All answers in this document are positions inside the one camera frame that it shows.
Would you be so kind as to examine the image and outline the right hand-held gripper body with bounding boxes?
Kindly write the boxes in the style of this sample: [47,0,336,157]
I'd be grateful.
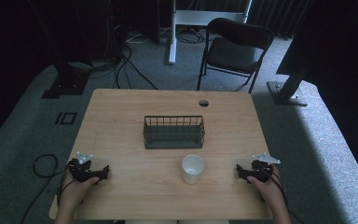
[245,151,282,184]

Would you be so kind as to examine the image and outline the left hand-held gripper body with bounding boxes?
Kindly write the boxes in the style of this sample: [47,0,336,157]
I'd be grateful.
[67,151,102,184]

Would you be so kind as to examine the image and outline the person's left hand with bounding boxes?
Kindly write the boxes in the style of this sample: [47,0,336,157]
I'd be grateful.
[58,169,101,213]

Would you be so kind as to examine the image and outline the person's right hand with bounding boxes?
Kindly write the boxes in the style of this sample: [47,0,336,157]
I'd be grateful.
[246,164,285,214]

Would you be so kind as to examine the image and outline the white cup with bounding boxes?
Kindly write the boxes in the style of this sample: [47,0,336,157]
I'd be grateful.
[181,154,205,185]

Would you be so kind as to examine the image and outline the black slanted stand with base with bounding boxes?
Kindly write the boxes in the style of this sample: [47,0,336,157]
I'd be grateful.
[266,63,312,107]

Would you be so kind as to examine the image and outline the black stand with flat base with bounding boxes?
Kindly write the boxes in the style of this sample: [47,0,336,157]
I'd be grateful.
[41,60,91,100]

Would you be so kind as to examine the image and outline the black folding chair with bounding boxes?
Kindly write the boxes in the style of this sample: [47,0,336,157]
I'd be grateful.
[196,17,275,94]

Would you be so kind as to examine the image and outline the dark curtain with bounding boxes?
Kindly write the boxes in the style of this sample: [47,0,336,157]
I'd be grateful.
[247,0,313,39]

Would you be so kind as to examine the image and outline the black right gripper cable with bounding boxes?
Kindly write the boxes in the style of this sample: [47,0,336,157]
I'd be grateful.
[258,161,307,224]

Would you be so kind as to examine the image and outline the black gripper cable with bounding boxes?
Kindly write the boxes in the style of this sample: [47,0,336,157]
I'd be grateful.
[20,153,73,224]
[258,161,307,224]

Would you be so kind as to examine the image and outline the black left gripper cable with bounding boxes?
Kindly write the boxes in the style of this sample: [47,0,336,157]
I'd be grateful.
[20,153,73,224]

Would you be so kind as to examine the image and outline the black wire basket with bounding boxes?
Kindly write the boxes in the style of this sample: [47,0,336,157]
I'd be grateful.
[143,115,206,150]

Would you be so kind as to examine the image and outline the black floor cables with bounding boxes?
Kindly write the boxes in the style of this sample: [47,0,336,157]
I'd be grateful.
[87,18,159,91]

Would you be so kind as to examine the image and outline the white desk frame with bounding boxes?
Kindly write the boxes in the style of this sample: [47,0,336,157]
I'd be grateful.
[167,0,254,66]

